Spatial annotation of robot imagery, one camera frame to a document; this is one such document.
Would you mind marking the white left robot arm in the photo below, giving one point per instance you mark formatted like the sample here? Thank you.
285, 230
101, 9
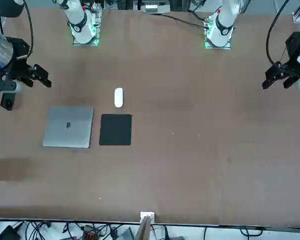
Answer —
225, 15

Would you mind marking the black mouse pad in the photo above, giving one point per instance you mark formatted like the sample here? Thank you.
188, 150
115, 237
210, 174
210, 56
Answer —
115, 130

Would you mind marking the black power adapter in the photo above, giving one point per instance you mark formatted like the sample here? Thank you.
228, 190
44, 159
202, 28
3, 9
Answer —
7, 232

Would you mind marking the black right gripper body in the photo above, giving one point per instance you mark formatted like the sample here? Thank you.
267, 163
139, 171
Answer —
17, 48

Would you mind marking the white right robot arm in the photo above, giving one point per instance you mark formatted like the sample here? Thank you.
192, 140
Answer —
77, 15

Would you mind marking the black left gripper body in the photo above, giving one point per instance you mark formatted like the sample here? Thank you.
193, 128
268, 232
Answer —
295, 46

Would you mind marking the dark green model phone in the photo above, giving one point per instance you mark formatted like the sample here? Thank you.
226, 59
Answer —
8, 102

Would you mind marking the white power strip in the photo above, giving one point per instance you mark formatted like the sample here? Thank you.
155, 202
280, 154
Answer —
151, 8

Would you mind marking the silver closed laptop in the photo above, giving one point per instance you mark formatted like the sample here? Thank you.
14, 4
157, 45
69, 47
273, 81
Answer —
65, 135

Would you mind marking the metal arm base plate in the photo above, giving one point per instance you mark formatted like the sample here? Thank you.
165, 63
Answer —
96, 37
207, 45

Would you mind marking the black device with red parts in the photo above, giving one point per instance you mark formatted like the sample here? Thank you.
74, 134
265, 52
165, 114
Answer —
90, 233

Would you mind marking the white computer mouse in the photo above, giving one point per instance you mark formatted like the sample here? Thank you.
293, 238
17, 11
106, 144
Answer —
118, 97

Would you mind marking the white table edge bracket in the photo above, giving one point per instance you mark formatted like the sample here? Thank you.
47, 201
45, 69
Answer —
147, 214

